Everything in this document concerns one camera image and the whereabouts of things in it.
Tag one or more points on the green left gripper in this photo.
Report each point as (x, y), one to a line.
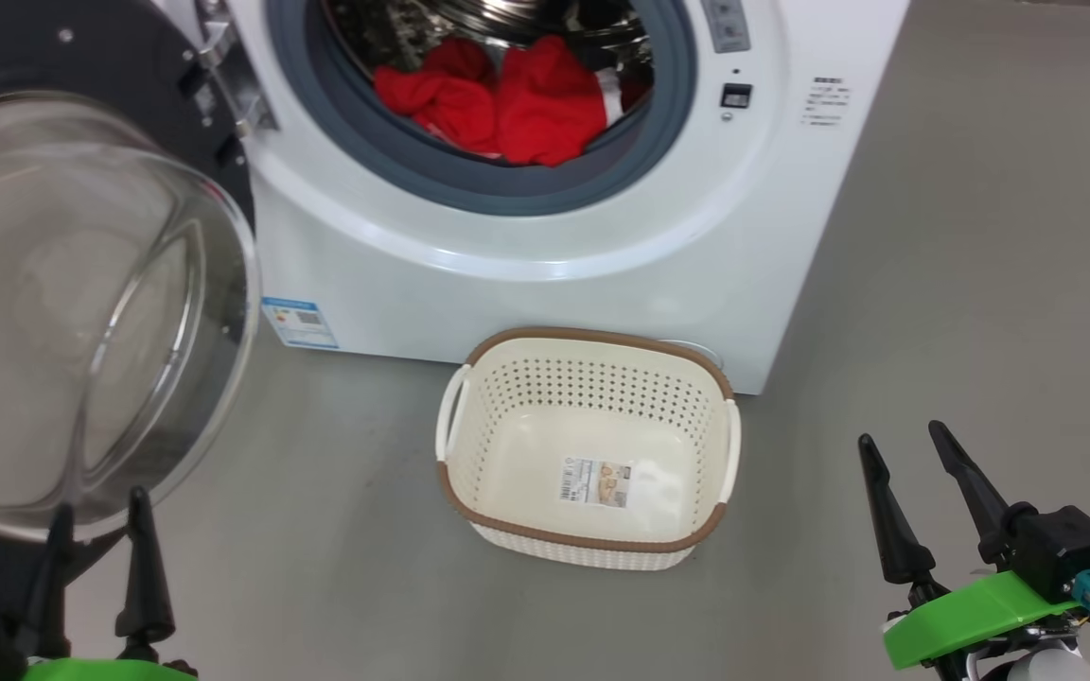
(110, 672)

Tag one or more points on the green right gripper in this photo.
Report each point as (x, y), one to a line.
(971, 619)

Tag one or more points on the washing machine glass door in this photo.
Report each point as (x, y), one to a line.
(81, 312)

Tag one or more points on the red and white garment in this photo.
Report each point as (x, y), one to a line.
(536, 104)

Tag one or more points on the printed paper product label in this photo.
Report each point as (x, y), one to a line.
(596, 482)

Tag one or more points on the cream basket with brown rim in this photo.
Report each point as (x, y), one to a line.
(592, 416)

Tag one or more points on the white front-load washing machine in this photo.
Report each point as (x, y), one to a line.
(715, 227)

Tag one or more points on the blue energy label sticker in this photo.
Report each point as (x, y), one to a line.
(301, 323)

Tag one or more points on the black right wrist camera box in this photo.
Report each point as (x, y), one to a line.
(1065, 553)

